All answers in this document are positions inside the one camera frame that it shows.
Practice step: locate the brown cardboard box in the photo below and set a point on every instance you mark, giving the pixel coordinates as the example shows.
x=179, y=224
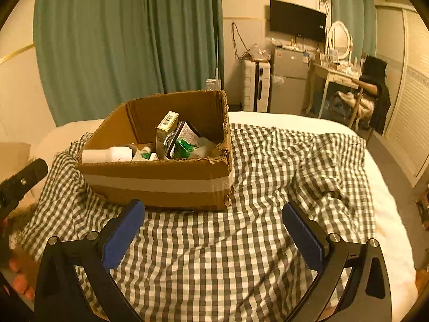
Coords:
x=204, y=184

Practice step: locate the white louvered wardrobe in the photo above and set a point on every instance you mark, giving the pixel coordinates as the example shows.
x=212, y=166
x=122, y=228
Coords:
x=402, y=42

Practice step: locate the chair with black clothes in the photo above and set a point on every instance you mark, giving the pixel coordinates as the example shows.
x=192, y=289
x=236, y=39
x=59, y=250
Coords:
x=372, y=100

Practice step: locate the person's left hand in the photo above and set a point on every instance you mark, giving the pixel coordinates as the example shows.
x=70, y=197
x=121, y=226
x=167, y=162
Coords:
x=23, y=266

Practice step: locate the green checkered cloth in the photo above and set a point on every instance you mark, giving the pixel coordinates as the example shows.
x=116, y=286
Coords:
x=240, y=264

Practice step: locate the red white tissue packet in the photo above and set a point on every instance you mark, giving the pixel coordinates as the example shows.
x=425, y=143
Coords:
x=185, y=131

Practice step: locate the beige pillow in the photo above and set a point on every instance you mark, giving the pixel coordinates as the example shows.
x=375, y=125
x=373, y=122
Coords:
x=14, y=157

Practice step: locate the black wall television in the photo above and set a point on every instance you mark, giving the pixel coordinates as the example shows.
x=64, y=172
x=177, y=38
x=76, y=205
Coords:
x=296, y=20

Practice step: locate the green curtain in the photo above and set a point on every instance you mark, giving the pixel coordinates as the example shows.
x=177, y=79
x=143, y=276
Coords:
x=94, y=55
x=359, y=16

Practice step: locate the green plastic bag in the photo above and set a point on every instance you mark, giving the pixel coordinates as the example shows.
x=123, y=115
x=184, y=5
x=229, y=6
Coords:
x=183, y=149

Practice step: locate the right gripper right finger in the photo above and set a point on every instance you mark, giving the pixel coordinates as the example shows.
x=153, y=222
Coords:
x=366, y=296

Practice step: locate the oval vanity mirror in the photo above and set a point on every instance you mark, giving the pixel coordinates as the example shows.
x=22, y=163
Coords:
x=339, y=42

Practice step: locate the white plastic bottle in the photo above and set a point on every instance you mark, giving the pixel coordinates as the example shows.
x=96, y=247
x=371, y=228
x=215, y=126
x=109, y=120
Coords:
x=113, y=154

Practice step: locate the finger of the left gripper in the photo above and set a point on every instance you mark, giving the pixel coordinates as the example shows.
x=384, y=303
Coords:
x=14, y=189

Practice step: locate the flat tan medicine box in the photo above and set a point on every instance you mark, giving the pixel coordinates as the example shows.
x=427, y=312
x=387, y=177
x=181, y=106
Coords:
x=167, y=125

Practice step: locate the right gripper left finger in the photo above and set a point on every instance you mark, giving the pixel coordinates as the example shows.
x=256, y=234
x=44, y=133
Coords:
x=59, y=295

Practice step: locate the silver mini fridge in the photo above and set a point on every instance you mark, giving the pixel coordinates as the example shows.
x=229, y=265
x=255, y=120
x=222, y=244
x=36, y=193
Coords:
x=289, y=73

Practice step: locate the white suitcase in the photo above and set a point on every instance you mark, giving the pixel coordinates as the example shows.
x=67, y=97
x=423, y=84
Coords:
x=256, y=78

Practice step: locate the white vanity table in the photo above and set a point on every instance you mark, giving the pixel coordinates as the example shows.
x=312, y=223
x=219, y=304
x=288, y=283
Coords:
x=329, y=76

